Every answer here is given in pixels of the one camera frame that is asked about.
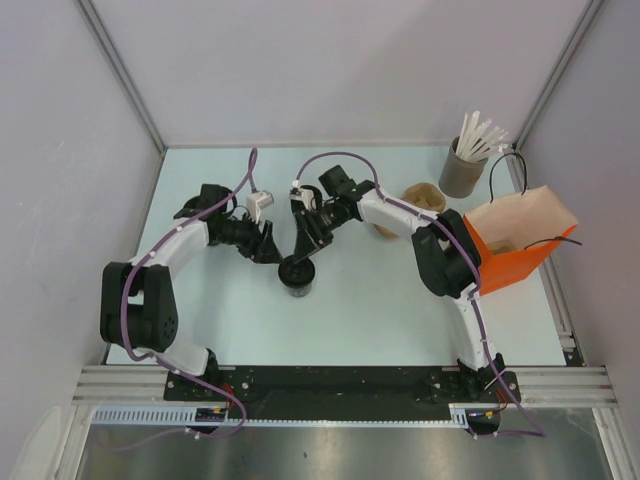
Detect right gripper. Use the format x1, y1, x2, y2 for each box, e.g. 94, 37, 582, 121
293, 203, 352, 264

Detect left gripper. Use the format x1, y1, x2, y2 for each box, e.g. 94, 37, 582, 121
214, 210, 283, 264

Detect black plastic cup lid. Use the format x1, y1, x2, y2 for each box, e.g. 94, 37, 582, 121
277, 255, 316, 288

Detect dark takeout coffee cup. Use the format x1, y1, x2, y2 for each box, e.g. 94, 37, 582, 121
277, 255, 316, 298

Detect orange paper bag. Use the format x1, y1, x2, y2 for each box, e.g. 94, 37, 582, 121
464, 180, 578, 295

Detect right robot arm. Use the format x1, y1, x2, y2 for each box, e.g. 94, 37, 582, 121
289, 165, 517, 402

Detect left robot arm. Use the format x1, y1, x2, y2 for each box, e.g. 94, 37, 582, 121
99, 184, 283, 400

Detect grey straw holder cup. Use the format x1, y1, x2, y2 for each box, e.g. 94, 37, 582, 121
438, 137, 488, 199

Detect white straws bundle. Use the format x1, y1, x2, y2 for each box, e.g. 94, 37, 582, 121
454, 111, 508, 163

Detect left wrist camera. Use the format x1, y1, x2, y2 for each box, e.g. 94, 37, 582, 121
245, 190, 274, 225

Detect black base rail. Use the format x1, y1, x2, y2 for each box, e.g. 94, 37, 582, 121
164, 364, 521, 421

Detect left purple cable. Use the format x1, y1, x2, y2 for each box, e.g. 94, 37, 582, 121
97, 147, 260, 454

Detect white cable duct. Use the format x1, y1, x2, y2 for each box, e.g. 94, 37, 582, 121
94, 403, 474, 429

